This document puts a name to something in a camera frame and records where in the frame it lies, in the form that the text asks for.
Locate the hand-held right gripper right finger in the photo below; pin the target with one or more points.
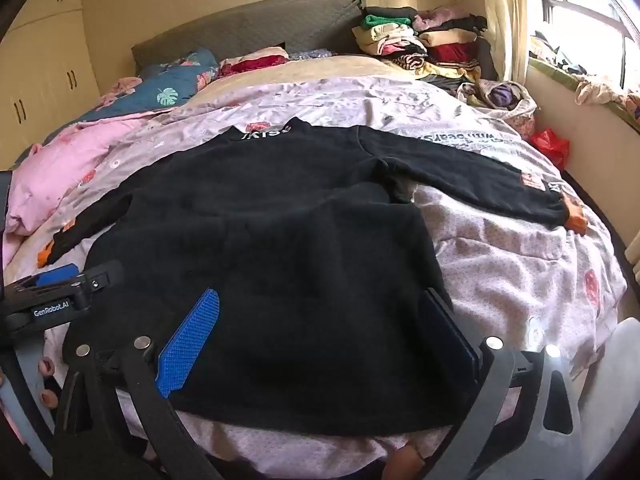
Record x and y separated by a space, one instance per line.
450 332

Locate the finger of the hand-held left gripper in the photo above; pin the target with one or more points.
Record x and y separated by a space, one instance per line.
102 276
57 276

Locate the window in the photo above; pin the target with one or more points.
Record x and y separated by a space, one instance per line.
585 25

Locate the floral cloth bag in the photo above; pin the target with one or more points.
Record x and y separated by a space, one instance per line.
521 110

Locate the cream curtain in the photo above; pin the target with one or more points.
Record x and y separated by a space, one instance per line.
505 10

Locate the black sweater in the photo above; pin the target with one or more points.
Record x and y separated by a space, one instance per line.
280 260

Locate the grey padded headboard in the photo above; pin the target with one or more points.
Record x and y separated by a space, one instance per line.
250 25

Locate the person's right hand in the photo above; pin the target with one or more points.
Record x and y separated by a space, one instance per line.
402 462

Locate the blue floral quilt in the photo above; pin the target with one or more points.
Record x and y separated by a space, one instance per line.
165 90

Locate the blue patterned pillow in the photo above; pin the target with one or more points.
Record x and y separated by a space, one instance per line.
310 54

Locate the person's left hand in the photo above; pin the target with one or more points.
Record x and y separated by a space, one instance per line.
48 366

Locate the red and pink pillow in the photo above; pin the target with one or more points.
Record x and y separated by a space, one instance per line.
260 61

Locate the cream wardrobe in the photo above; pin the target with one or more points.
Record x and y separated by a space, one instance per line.
40 60

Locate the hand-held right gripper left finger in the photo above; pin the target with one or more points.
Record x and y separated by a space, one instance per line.
191 340

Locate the beige blanket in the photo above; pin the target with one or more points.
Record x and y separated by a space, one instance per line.
325 72

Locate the red plastic bag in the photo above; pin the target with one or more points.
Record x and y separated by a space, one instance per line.
550 147

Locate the clothes on windowsill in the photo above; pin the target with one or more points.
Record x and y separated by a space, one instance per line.
600 91

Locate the pink quilt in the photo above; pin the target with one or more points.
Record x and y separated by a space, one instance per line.
65 160

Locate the pile of folded clothes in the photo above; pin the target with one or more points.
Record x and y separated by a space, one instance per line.
400 35

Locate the lilac strawberry printed quilt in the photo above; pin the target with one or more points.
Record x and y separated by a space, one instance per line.
500 260

